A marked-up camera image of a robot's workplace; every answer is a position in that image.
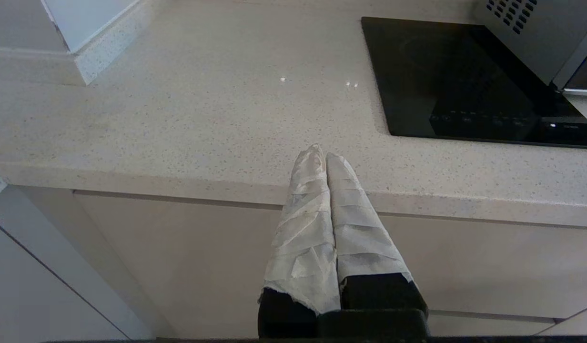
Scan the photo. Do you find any beige cabinet drawer front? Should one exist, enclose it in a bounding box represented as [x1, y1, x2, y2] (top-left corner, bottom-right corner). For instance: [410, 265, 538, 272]
[73, 191, 587, 340]

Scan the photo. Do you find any white cabinet side panel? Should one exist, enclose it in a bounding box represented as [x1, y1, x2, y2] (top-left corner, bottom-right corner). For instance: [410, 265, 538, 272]
[0, 185, 175, 343]

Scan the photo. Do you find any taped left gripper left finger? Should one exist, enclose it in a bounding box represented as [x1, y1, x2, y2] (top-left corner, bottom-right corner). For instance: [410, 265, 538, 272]
[258, 144, 342, 339]

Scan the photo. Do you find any silver microwave oven body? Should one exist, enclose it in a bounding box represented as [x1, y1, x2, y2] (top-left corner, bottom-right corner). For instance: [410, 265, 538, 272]
[475, 0, 587, 89]

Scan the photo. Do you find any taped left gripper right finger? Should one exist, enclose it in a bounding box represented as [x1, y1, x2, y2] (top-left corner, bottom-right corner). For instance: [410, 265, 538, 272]
[326, 152, 430, 313]

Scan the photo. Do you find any black square mat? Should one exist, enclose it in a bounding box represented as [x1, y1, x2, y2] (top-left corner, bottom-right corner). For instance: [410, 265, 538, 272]
[361, 17, 587, 149]

